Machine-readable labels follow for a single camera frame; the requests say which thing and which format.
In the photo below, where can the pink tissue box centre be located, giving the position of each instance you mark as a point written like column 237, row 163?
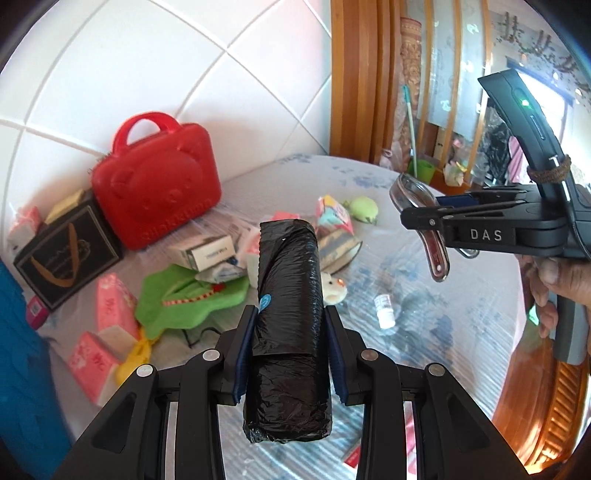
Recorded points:
column 248, row 252

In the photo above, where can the small white carton box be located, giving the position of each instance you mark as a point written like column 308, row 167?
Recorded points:
column 201, row 252

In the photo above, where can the pink tissue box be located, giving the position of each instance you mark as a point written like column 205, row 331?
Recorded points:
column 24, row 228
column 248, row 252

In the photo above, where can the red white ointment box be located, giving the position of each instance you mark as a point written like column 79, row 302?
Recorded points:
column 352, row 457

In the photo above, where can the colourful small tissue packet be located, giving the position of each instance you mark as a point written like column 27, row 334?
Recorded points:
column 331, row 216

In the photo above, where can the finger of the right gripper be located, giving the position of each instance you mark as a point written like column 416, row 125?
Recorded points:
column 488, row 216
column 493, row 195

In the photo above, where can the small cream chick plush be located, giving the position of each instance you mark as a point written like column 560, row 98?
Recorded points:
column 333, row 289

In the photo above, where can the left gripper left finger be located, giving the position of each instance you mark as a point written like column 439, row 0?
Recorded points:
column 127, row 438

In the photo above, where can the green bucket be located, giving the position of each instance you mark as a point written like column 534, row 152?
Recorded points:
column 422, row 169

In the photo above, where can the small magenta box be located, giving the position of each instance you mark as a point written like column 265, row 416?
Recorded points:
column 36, row 313

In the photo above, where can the blue plastic storage crate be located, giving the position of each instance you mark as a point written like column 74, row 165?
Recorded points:
column 32, row 427

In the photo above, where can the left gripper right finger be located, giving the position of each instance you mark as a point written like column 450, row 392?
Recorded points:
column 454, row 438

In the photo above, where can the green plush crocodile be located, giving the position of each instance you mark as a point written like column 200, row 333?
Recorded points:
column 172, row 299

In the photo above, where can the pink tissue pack far left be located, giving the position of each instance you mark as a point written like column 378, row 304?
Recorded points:
column 93, row 367

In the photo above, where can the green round plush toy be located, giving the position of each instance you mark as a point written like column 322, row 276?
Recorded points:
column 363, row 209

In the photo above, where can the pink tissue box on top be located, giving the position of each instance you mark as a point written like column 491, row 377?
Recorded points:
column 24, row 228

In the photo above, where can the camouflage fabric pouch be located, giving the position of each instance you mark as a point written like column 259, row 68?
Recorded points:
column 337, row 249

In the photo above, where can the person right hand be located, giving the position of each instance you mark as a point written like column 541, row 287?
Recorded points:
column 566, row 278

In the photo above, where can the pink tissue pack upright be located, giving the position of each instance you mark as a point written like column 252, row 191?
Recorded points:
column 115, row 306

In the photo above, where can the black gift box gold handle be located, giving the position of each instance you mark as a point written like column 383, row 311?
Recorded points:
column 69, row 253

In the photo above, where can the black garbage bag roll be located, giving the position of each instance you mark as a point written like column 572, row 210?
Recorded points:
column 287, row 393

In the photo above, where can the tan card box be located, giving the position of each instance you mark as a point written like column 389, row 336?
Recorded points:
column 65, row 205

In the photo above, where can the small white medicine bottle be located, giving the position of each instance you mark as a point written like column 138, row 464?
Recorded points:
column 385, row 311

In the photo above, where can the red bear suitcase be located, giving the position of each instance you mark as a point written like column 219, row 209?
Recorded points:
column 159, row 175

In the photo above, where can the yellow duck clip toy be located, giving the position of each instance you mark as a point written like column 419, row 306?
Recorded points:
column 140, row 354

